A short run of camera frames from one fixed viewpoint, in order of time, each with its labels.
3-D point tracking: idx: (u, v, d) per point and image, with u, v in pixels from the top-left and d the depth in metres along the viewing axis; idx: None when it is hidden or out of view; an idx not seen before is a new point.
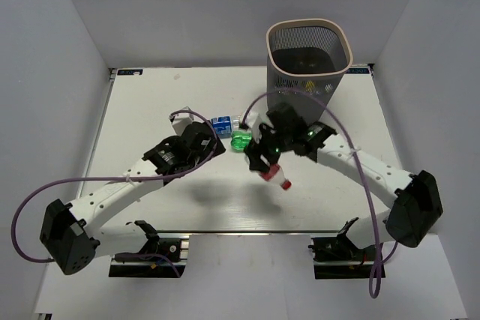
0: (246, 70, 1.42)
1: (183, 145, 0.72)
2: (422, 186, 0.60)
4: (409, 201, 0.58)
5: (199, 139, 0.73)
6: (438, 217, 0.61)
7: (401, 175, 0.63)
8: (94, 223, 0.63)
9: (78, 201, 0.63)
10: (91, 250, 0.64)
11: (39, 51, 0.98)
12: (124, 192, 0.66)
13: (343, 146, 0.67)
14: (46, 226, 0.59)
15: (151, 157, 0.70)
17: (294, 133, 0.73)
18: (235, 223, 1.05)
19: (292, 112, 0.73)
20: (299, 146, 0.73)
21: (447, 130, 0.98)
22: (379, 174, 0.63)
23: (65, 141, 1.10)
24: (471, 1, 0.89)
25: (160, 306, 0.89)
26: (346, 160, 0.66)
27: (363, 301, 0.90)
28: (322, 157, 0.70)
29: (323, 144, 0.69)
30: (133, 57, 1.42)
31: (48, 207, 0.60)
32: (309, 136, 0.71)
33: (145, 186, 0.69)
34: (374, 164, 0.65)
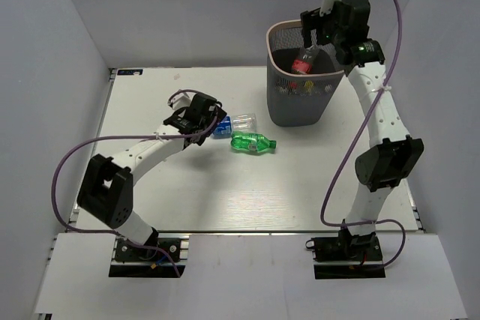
0: (246, 70, 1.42)
1: (195, 115, 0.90)
2: (408, 148, 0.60)
4: (387, 153, 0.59)
5: (208, 105, 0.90)
6: (400, 177, 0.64)
7: (399, 130, 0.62)
8: (136, 172, 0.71)
9: (118, 155, 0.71)
10: (129, 203, 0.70)
11: (40, 52, 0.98)
12: (157, 148, 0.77)
13: (378, 77, 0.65)
14: (93, 175, 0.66)
15: (172, 122, 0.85)
17: (350, 37, 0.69)
18: (235, 223, 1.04)
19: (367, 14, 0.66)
20: (341, 52, 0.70)
21: (446, 130, 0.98)
22: (384, 120, 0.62)
23: (65, 141, 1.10)
24: (471, 1, 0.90)
25: (160, 306, 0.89)
26: (370, 91, 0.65)
27: (363, 302, 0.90)
28: (353, 73, 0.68)
29: (364, 64, 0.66)
30: (133, 57, 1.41)
31: (94, 158, 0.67)
32: (358, 49, 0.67)
33: (169, 147, 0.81)
34: (387, 109, 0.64)
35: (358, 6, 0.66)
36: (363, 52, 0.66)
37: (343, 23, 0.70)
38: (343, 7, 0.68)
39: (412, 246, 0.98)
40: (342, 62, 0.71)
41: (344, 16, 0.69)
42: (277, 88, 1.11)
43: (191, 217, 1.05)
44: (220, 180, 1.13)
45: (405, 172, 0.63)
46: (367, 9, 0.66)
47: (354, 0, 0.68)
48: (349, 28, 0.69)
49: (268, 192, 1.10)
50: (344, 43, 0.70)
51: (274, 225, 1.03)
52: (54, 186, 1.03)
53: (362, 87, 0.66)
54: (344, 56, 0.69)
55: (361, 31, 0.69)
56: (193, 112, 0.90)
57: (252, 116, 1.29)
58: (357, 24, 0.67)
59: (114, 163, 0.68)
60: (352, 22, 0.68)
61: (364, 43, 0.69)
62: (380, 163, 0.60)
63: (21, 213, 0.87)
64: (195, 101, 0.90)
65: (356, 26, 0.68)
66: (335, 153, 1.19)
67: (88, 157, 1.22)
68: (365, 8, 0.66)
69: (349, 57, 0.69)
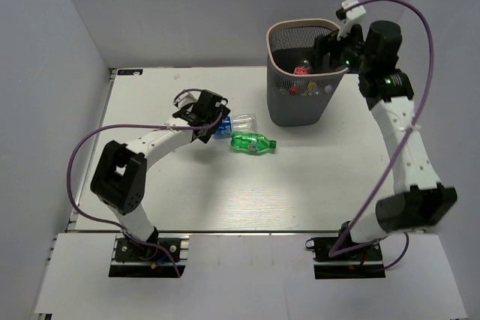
0: (246, 70, 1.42)
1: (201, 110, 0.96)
2: (438, 197, 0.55)
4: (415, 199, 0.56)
5: (214, 101, 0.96)
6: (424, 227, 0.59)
7: (429, 176, 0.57)
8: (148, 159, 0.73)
9: (131, 142, 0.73)
10: (141, 188, 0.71)
11: (40, 52, 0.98)
12: (169, 136, 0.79)
13: (405, 115, 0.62)
14: (108, 160, 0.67)
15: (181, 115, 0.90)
17: (378, 67, 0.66)
18: (235, 223, 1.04)
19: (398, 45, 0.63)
20: (365, 83, 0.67)
21: (446, 130, 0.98)
22: (412, 163, 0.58)
23: (65, 141, 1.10)
24: (471, 1, 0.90)
25: (160, 306, 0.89)
26: (397, 129, 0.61)
27: (363, 302, 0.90)
28: (377, 109, 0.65)
29: (391, 100, 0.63)
30: (133, 57, 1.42)
31: (109, 144, 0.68)
32: (384, 83, 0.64)
33: (178, 137, 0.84)
34: (416, 151, 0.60)
35: (388, 36, 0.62)
36: (391, 87, 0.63)
37: (370, 52, 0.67)
38: (371, 34, 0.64)
39: (412, 246, 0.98)
40: (366, 94, 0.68)
41: (372, 43, 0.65)
42: (277, 88, 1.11)
43: (192, 217, 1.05)
44: (220, 180, 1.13)
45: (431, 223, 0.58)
46: (397, 40, 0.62)
47: (383, 26, 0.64)
48: (374, 58, 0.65)
49: (268, 192, 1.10)
50: (369, 75, 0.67)
51: (273, 225, 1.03)
52: (54, 186, 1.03)
53: (388, 124, 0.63)
54: (369, 88, 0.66)
55: (389, 61, 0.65)
56: (199, 106, 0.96)
57: (252, 116, 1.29)
58: (385, 54, 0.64)
59: (128, 150, 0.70)
60: (381, 53, 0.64)
61: (390, 76, 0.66)
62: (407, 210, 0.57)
63: (21, 213, 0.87)
64: (202, 97, 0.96)
65: (385, 56, 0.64)
66: (335, 153, 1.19)
67: (88, 157, 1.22)
68: (395, 39, 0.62)
69: (373, 88, 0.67)
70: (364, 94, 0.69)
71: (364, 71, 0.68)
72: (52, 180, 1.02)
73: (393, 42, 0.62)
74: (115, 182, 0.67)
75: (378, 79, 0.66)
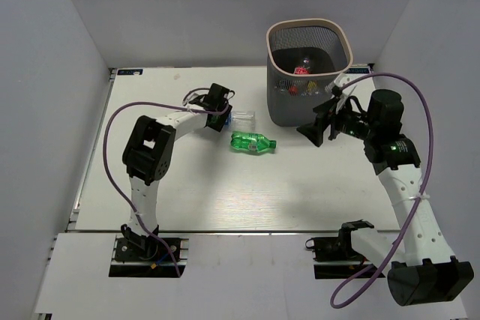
0: (246, 70, 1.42)
1: (212, 98, 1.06)
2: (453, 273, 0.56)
4: (430, 276, 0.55)
5: (223, 91, 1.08)
6: (441, 300, 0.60)
7: (442, 249, 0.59)
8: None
9: (159, 118, 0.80)
10: (168, 159, 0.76)
11: (40, 52, 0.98)
12: (191, 116, 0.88)
13: (413, 183, 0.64)
14: (142, 131, 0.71)
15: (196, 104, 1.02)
17: (380, 135, 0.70)
18: (235, 223, 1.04)
19: (398, 113, 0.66)
20: (371, 148, 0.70)
21: (446, 130, 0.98)
22: (422, 236, 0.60)
23: (66, 140, 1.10)
24: (472, 1, 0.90)
25: (160, 307, 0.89)
26: (406, 198, 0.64)
27: (363, 302, 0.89)
28: (385, 174, 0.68)
29: (397, 166, 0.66)
30: (133, 57, 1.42)
31: (141, 118, 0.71)
32: (390, 148, 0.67)
33: (196, 121, 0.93)
34: (427, 222, 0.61)
35: (388, 104, 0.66)
36: (397, 153, 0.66)
37: (372, 119, 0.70)
38: (373, 103, 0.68)
39: None
40: (372, 158, 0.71)
41: (373, 112, 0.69)
42: (277, 88, 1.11)
43: (192, 218, 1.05)
44: (221, 180, 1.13)
45: (448, 295, 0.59)
46: (397, 108, 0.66)
47: (383, 95, 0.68)
48: (377, 125, 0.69)
49: (268, 192, 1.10)
50: (374, 140, 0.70)
51: (274, 225, 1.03)
52: (54, 186, 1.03)
53: (396, 191, 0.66)
54: (375, 154, 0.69)
55: (392, 128, 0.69)
56: (211, 97, 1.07)
57: (252, 116, 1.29)
58: (388, 121, 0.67)
59: (157, 124, 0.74)
60: (385, 120, 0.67)
61: (396, 141, 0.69)
62: (421, 287, 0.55)
63: (21, 213, 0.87)
64: (213, 88, 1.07)
65: (388, 123, 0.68)
66: (335, 153, 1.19)
67: (88, 157, 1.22)
68: (396, 106, 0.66)
69: (379, 154, 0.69)
70: (372, 158, 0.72)
71: (369, 136, 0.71)
72: (52, 180, 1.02)
73: (393, 109, 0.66)
74: (146, 152, 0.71)
75: (382, 145, 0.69)
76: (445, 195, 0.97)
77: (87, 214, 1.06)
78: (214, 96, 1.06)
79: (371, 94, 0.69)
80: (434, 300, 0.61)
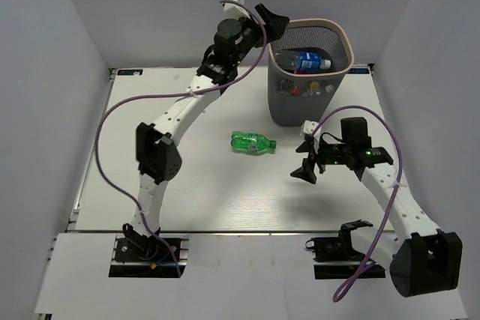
0: (245, 70, 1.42)
1: (223, 52, 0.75)
2: (443, 243, 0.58)
4: (423, 248, 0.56)
5: (232, 39, 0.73)
6: (447, 286, 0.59)
7: (427, 224, 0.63)
8: (178, 135, 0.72)
9: (157, 121, 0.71)
10: (179, 158, 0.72)
11: (39, 52, 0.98)
12: (192, 106, 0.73)
13: (390, 175, 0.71)
14: (141, 145, 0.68)
15: (204, 73, 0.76)
17: (356, 146, 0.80)
18: (234, 223, 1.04)
19: (362, 127, 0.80)
20: (352, 158, 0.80)
21: (445, 130, 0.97)
22: (406, 215, 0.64)
23: (65, 140, 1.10)
24: (472, 0, 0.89)
25: (160, 306, 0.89)
26: (386, 187, 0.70)
27: (364, 301, 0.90)
28: (366, 174, 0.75)
29: (374, 165, 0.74)
30: (133, 57, 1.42)
31: (137, 130, 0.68)
32: (364, 153, 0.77)
33: (206, 100, 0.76)
34: (409, 204, 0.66)
35: (354, 121, 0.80)
36: (373, 156, 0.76)
37: (345, 138, 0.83)
38: (343, 124, 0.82)
39: None
40: (353, 166, 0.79)
41: (343, 131, 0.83)
42: (277, 88, 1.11)
43: (192, 218, 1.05)
44: (221, 180, 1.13)
45: (451, 279, 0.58)
46: (362, 122, 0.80)
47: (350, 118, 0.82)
48: (351, 140, 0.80)
49: (268, 192, 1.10)
50: (352, 151, 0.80)
51: (274, 225, 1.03)
52: (54, 186, 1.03)
53: (377, 185, 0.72)
54: (355, 160, 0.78)
55: (363, 140, 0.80)
56: (220, 51, 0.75)
57: (251, 116, 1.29)
58: (358, 133, 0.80)
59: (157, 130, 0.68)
60: (355, 134, 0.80)
61: (371, 148, 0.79)
62: (417, 258, 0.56)
63: (21, 213, 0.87)
64: (217, 43, 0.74)
65: (358, 136, 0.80)
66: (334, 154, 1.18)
67: (88, 157, 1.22)
68: (361, 121, 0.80)
69: (358, 161, 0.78)
70: (354, 168, 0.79)
71: (347, 152, 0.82)
72: (52, 180, 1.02)
73: (356, 124, 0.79)
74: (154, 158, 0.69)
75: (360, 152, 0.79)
76: (445, 195, 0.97)
77: (87, 215, 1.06)
78: (223, 49, 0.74)
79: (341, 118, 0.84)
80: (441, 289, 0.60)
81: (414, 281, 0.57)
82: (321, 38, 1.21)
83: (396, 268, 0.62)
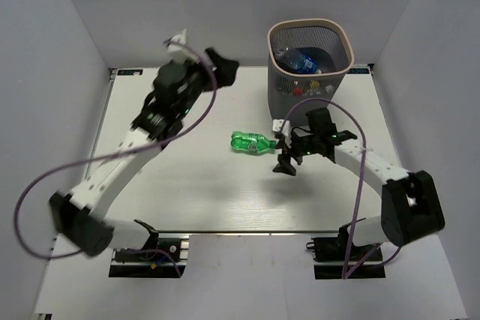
0: (245, 70, 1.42)
1: (163, 101, 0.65)
2: (418, 183, 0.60)
4: (398, 189, 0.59)
5: (175, 88, 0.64)
6: (437, 226, 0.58)
7: (398, 170, 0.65)
8: (102, 205, 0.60)
9: (76, 189, 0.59)
10: (109, 231, 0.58)
11: (39, 52, 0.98)
12: (121, 168, 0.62)
13: (356, 145, 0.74)
14: (55, 219, 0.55)
15: (140, 125, 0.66)
17: (325, 135, 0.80)
18: (234, 223, 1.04)
19: (327, 115, 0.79)
20: (322, 146, 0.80)
21: (445, 130, 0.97)
22: (379, 168, 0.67)
23: (65, 141, 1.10)
24: (472, 0, 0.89)
25: (160, 306, 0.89)
26: (355, 155, 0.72)
27: (364, 300, 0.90)
28: (338, 155, 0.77)
29: (341, 143, 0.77)
30: (133, 57, 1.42)
31: (49, 202, 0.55)
32: (332, 139, 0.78)
33: (140, 159, 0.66)
34: (378, 161, 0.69)
35: (317, 111, 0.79)
36: (340, 141, 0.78)
37: (311, 127, 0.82)
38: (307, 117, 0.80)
39: (413, 247, 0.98)
40: (324, 153, 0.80)
41: (310, 124, 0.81)
42: (278, 87, 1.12)
43: (192, 217, 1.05)
44: (221, 180, 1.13)
45: (438, 218, 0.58)
46: (325, 110, 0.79)
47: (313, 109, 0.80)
48: (319, 128, 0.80)
49: (268, 192, 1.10)
50: (321, 140, 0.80)
51: (274, 225, 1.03)
52: (54, 187, 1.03)
53: (348, 158, 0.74)
54: (325, 148, 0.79)
55: (329, 127, 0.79)
56: (162, 99, 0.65)
57: (251, 116, 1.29)
58: (325, 123, 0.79)
59: (73, 203, 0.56)
60: (322, 124, 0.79)
61: (336, 132, 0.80)
62: (396, 198, 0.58)
63: (21, 213, 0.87)
64: (157, 90, 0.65)
65: (325, 126, 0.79)
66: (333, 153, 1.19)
67: (88, 157, 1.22)
68: (323, 110, 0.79)
69: (328, 147, 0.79)
70: (325, 154, 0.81)
71: (316, 141, 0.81)
72: (52, 180, 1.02)
73: (321, 115, 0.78)
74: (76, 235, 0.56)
75: (328, 139, 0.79)
76: (446, 195, 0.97)
77: None
78: (164, 98, 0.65)
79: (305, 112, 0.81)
80: (433, 233, 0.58)
81: (401, 223, 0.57)
82: (321, 38, 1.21)
83: (388, 228, 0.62)
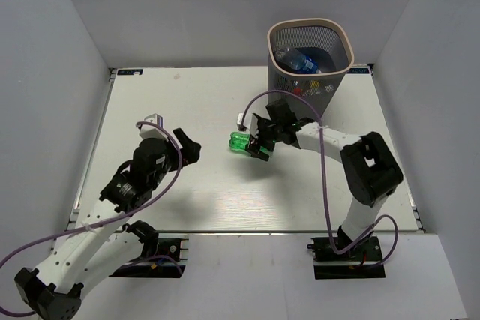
0: (244, 70, 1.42)
1: (139, 170, 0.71)
2: (372, 145, 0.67)
4: (354, 151, 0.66)
5: (154, 158, 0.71)
6: (397, 179, 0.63)
7: (353, 137, 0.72)
8: (69, 278, 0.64)
9: (45, 264, 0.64)
10: (76, 300, 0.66)
11: (38, 52, 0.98)
12: (87, 243, 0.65)
13: (314, 125, 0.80)
14: (22, 294, 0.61)
15: (109, 193, 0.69)
17: (285, 124, 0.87)
18: (233, 223, 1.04)
19: (286, 107, 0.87)
20: (285, 136, 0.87)
21: (445, 130, 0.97)
22: (335, 139, 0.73)
23: (65, 141, 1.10)
24: None
25: (160, 307, 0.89)
26: (314, 135, 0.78)
27: (363, 300, 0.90)
28: (301, 142, 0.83)
29: (301, 129, 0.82)
30: (133, 57, 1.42)
31: (16, 279, 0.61)
32: (292, 127, 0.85)
33: (110, 228, 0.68)
34: (334, 133, 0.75)
35: (276, 104, 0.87)
36: (299, 128, 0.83)
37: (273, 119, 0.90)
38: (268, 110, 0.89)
39: (412, 247, 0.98)
40: (289, 142, 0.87)
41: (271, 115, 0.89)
42: (278, 87, 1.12)
43: (191, 217, 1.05)
44: (220, 180, 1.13)
45: (396, 171, 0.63)
46: (283, 103, 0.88)
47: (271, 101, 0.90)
48: (280, 120, 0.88)
49: (268, 192, 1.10)
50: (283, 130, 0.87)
51: (274, 225, 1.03)
52: (54, 186, 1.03)
53: (309, 139, 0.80)
54: (289, 137, 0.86)
55: (289, 118, 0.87)
56: (139, 168, 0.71)
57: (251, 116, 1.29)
58: (283, 114, 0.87)
59: (38, 279, 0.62)
60: (281, 115, 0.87)
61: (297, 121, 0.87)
62: (353, 159, 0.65)
63: (21, 213, 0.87)
64: (136, 159, 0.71)
65: (284, 116, 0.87)
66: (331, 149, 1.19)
67: (88, 157, 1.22)
68: (282, 102, 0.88)
69: (292, 136, 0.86)
70: (290, 142, 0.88)
71: (278, 132, 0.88)
72: (52, 180, 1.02)
73: (278, 107, 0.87)
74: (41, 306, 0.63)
75: (289, 128, 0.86)
76: (446, 195, 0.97)
77: (87, 214, 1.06)
78: (141, 166, 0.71)
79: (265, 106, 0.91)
80: (396, 187, 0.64)
81: (364, 181, 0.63)
82: (322, 38, 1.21)
83: (355, 190, 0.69)
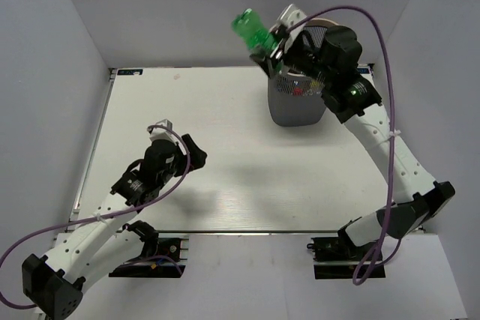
0: (244, 70, 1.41)
1: (149, 168, 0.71)
2: (439, 198, 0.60)
4: (422, 208, 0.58)
5: (163, 158, 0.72)
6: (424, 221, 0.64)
7: (424, 179, 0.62)
8: (75, 269, 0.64)
9: (53, 253, 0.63)
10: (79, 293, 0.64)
11: (38, 52, 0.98)
12: (97, 234, 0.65)
13: (382, 124, 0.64)
14: (28, 282, 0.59)
15: (119, 189, 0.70)
17: (337, 82, 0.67)
18: (234, 224, 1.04)
19: (355, 55, 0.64)
20: (333, 98, 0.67)
21: (446, 130, 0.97)
22: (406, 171, 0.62)
23: (65, 141, 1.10)
24: None
25: (159, 307, 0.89)
26: (381, 142, 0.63)
27: (362, 301, 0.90)
28: (353, 121, 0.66)
29: (363, 112, 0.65)
30: (133, 57, 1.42)
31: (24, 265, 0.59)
32: (352, 94, 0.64)
33: (118, 222, 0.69)
34: (404, 157, 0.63)
35: (349, 47, 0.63)
36: (361, 100, 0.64)
37: (325, 64, 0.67)
38: (328, 47, 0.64)
39: (414, 247, 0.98)
40: (332, 107, 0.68)
41: (328, 57, 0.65)
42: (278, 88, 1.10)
43: (191, 218, 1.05)
44: (220, 180, 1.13)
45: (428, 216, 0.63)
46: (355, 47, 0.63)
47: (337, 36, 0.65)
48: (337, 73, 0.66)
49: (268, 192, 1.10)
50: (334, 88, 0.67)
51: (274, 225, 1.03)
52: (54, 186, 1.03)
53: (367, 135, 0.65)
54: (337, 103, 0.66)
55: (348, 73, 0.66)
56: (148, 166, 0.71)
57: (251, 116, 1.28)
58: (347, 64, 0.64)
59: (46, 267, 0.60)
60: (343, 66, 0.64)
61: (355, 82, 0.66)
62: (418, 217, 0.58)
63: (22, 213, 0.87)
64: (147, 157, 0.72)
65: (346, 69, 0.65)
66: (331, 149, 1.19)
67: (88, 157, 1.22)
68: (355, 47, 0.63)
69: (341, 103, 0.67)
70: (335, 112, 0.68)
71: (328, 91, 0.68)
72: (52, 180, 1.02)
73: (346, 52, 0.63)
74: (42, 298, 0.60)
75: (343, 91, 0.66)
76: None
77: (85, 215, 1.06)
78: (151, 165, 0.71)
79: (325, 37, 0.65)
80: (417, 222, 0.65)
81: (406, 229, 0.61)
82: None
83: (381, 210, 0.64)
